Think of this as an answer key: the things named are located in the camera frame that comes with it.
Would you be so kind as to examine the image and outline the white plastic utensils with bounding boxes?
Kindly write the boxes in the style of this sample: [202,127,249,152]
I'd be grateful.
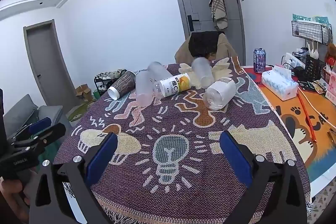
[307,42,320,60]

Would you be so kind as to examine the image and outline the brown paper cup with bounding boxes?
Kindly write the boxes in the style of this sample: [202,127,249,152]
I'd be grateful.
[108,70,136,101]

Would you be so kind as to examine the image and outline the white power strip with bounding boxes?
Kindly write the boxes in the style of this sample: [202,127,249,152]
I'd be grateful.
[282,52,306,69]

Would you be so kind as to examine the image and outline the purple drink can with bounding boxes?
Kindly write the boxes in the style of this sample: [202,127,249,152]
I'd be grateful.
[253,48,267,74]

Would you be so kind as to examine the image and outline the white blue tissue pack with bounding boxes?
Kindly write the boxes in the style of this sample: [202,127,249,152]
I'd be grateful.
[261,64,299,101]

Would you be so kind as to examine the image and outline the pink box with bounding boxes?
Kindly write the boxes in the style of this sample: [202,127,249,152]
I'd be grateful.
[323,67,336,102]

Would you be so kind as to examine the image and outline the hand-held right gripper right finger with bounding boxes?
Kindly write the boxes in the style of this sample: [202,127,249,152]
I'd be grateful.
[219,131,308,224]

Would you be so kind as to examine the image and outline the brown stuffed toy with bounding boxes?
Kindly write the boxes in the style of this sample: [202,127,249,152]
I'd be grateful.
[325,43,336,66]

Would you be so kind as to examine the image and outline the black shoe rack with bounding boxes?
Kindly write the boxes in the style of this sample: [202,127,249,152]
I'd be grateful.
[94,69,130,97]

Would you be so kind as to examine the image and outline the plain grey door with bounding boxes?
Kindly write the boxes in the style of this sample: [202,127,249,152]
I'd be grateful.
[23,19,79,107]

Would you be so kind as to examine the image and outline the black wire basket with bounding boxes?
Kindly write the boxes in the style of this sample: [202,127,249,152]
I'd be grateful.
[291,20,333,46]

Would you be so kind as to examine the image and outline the dark snack packet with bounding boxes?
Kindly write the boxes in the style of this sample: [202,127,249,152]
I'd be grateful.
[311,80,327,95]

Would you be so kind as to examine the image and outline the black door lock handle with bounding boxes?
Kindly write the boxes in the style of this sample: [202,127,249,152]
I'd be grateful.
[188,15,200,32]

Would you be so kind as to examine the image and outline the chair with beige coat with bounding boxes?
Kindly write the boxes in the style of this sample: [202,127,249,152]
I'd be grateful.
[175,32,238,65]

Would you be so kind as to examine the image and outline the teal packet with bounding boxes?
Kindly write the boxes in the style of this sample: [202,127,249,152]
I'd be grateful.
[293,13,330,28]

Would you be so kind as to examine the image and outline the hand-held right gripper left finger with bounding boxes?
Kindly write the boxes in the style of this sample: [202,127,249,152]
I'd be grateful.
[28,132,118,224]

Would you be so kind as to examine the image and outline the clear white label jar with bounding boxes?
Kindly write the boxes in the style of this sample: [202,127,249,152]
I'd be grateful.
[203,77,237,111]

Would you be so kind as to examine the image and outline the yellow label drink bottle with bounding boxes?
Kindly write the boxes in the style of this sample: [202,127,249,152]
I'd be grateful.
[153,72,192,99]

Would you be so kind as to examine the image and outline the black mesh organizer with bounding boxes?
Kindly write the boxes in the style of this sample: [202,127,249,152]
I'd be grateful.
[306,55,327,83]

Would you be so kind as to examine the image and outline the orange cable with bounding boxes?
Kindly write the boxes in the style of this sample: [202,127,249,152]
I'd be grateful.
[297,88,319,144]

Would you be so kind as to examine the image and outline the person's left hand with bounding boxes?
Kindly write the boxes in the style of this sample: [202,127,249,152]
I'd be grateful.
[0,174,37,223]

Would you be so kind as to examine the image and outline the frosted plastic cup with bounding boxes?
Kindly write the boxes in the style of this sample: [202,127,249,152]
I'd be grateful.
[147,61,174,83]
[135,70,154,107]
[191,57,215,88]

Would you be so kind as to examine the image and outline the printed purple blanket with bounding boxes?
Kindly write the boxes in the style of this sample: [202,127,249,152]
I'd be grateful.
[52,56,311,224]

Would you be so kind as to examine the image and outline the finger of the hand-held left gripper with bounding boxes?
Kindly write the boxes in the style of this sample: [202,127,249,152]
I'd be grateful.
[8,117,52,142]
[12,123,67,148]

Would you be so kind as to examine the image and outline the black fuzzy garment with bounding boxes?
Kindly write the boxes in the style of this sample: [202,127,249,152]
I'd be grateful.
[189,31,223,59]

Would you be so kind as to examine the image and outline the orange cartoon table mat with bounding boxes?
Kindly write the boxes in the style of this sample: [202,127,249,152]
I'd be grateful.
[243,67,336,184]

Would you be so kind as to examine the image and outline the cardboard box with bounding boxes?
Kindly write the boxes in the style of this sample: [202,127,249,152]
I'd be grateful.
[76,84,93,103]

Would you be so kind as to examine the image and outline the grey sofa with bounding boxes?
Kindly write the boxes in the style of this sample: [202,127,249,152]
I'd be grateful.
[3,94,71,141]

